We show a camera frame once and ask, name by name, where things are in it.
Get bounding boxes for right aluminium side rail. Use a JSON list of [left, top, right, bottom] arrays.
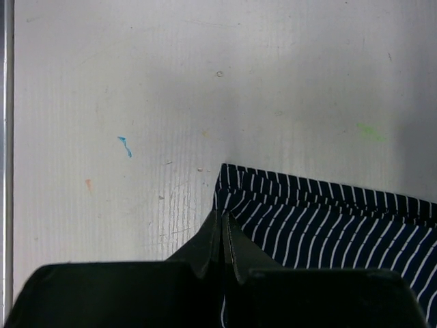
[[1, 1, 15, 317]]

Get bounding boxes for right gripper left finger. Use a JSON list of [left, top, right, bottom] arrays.
[[5, 212, 223, 327]]

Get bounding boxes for navy striped underwear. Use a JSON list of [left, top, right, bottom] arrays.
[[213, 164, 436, 327]]

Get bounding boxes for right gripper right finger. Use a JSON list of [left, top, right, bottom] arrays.
[[221, 214, 427, 327]]

